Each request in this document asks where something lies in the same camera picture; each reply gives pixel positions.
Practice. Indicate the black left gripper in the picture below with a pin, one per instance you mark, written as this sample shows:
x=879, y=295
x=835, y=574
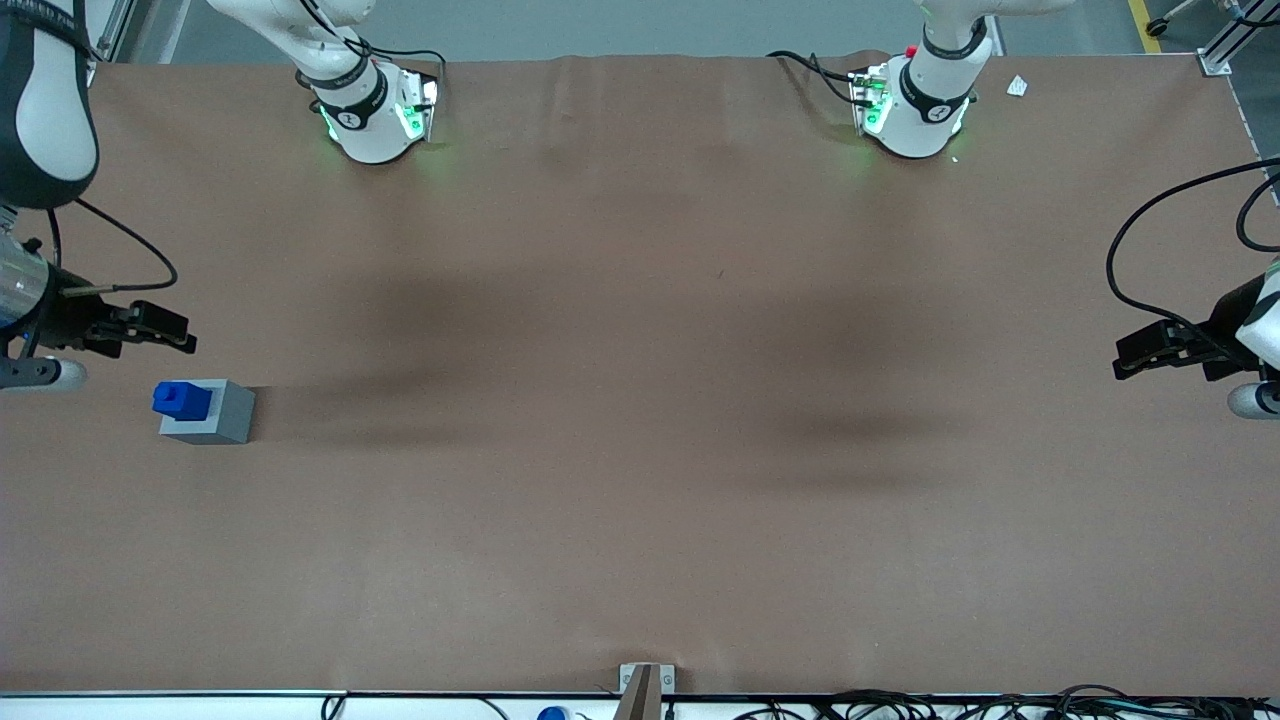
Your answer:
x=1226, y=327

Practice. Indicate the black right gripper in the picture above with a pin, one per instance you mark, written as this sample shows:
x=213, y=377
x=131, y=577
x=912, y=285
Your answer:
x=68, y=312

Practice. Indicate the blue plastic part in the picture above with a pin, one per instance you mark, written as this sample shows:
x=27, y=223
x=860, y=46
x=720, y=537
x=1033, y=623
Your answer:
x=180, y=400

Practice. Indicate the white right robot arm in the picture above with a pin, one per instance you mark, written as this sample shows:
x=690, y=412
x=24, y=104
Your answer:
x=50, y=110

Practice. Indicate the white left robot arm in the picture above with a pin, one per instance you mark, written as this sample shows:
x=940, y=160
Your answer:
x=925, y=125

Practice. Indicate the gray square base block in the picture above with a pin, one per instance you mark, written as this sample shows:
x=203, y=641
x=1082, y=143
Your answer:
x=230, y=420

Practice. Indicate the white paper scrap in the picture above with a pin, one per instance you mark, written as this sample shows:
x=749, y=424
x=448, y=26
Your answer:
x=1017, y=86

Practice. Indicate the black caster wheel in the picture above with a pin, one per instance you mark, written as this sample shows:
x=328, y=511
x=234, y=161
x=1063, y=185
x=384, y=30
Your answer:
x=1158, y=27

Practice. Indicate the brown table mat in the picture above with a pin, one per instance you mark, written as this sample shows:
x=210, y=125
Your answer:
x=640, y=400

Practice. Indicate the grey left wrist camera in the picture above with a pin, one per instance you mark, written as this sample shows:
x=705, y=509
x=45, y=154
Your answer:
x=1250, y=402

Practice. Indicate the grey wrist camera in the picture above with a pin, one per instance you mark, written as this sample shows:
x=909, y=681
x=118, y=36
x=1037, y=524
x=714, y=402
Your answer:
x=1250, y=402
x=50, y=375

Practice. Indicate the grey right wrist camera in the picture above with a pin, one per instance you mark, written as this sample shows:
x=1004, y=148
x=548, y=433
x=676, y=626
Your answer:
x=50, y=375

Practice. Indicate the aluminium frame profile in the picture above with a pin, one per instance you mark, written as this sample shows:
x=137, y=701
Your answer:
x=1215, y=62
x=115, y=30

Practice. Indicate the metal bracket with post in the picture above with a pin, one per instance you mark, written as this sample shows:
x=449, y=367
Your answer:
x=645, y=690

